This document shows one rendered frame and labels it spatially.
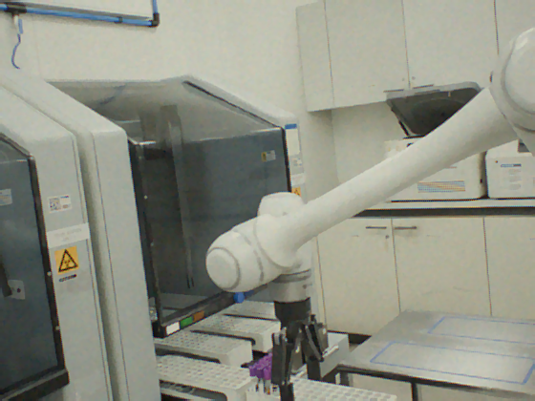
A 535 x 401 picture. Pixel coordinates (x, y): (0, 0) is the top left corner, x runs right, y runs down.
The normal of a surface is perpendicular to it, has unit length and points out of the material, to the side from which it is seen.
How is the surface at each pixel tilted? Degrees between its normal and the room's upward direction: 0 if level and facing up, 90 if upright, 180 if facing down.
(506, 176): 90
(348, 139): 90
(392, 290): 90
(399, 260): 90
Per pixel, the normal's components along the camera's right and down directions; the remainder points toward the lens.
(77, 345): 0.79, -0.04
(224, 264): -0.62, 0.22
